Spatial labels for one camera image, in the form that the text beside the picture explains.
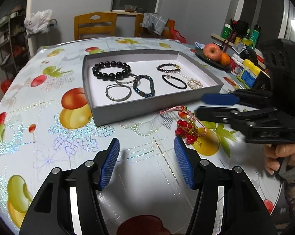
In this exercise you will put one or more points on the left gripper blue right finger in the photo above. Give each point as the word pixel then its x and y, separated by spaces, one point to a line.
pixel 243 209

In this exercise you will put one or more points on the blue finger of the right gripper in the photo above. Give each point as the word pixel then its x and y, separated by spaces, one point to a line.
pixel 220 99
pixel 218 115

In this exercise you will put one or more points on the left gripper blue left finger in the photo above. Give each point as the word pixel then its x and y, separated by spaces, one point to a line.
pixel 50 212

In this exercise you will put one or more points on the plaid sleeve forearm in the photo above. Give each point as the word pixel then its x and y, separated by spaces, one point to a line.
pixel 287 173

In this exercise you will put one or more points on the person's right hand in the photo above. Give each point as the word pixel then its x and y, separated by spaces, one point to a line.
pixel 273 153

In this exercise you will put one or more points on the yellow lid blue jar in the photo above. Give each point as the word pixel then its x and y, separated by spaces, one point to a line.
pixel 249 74

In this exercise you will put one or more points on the green bottle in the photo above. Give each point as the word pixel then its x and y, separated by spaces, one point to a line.
pixel 254 36

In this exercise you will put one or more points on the orange fruit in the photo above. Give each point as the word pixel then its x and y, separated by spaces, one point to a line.
pixel 225 59

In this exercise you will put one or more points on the red apple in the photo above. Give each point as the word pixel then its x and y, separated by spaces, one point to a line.
pixel 212 52

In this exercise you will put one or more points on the black fruit plate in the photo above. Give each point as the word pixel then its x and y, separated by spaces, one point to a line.
pixel 199 53

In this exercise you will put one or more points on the red bag on chair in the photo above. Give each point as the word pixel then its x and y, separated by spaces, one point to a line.
pixel 173 33

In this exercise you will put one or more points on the grey shallow cardboard tray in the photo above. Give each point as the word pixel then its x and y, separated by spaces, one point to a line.
pixel 152 93

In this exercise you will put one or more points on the grey checked cloth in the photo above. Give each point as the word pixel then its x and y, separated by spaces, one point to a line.
pixel 154 23

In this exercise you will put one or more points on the wooden chair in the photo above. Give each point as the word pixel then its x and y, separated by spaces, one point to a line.
pixel 144 33
pixel 94 23

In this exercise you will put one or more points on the metal storage shelf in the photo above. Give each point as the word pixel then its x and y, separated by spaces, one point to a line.
pixel 13 43

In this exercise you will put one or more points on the white plastic bag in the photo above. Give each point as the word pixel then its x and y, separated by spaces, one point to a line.
pixel 38 22

